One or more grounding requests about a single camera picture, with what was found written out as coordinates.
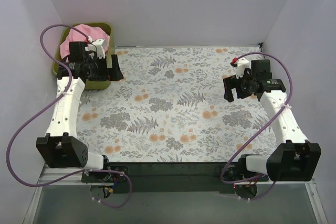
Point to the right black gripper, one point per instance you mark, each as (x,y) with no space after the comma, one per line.
(233,88)

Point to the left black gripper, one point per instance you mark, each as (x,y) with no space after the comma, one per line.
(111,67)

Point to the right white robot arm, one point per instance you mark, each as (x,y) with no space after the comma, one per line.
(295,157)

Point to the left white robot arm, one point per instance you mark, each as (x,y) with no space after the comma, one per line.
(60,147)

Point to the olive green plastic bin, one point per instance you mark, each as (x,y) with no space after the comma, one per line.
(60,65)

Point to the floral patterned table mat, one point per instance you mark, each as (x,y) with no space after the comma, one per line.
(170,107)

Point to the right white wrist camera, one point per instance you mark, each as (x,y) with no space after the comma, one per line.
(240,64)

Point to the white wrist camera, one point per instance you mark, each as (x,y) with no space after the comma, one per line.
(98,46)
(240,64)

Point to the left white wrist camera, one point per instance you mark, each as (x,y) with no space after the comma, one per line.
(98,46)

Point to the aluminium frame rail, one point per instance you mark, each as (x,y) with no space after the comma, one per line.
(51,174)

